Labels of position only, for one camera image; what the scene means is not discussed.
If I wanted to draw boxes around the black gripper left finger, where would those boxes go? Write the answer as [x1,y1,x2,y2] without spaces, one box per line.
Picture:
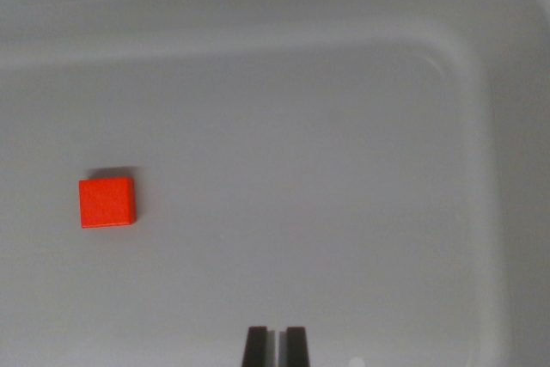
[241,326,277,367]

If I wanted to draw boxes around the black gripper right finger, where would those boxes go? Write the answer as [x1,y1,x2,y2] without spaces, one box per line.
[278,326,311,367]

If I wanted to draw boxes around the red cube block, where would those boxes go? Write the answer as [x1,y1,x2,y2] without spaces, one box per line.
[78,176,138,229]

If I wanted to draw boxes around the white plastic bin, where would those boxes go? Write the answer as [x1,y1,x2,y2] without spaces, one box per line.
[0,0,550,367]

